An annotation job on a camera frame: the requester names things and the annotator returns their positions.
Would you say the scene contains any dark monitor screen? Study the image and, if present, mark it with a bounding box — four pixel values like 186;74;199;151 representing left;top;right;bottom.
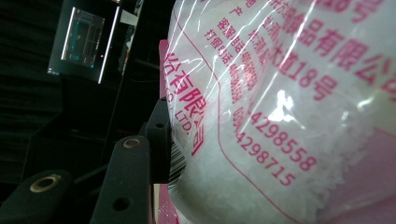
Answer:
47;0;121;84

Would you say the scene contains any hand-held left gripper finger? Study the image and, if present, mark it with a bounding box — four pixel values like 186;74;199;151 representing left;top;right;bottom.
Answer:
89;97;173;224

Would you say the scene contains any small red white green carton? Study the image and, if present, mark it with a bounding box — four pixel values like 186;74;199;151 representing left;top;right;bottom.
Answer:
158;0;396;224

